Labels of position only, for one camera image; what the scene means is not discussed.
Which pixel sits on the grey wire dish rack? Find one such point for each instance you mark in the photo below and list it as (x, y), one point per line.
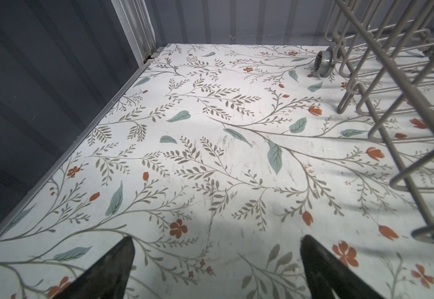
(385, 51)

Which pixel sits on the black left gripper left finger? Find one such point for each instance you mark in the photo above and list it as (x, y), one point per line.
(107, 278)

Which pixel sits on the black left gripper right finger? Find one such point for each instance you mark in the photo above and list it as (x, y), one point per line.
(327, 277)

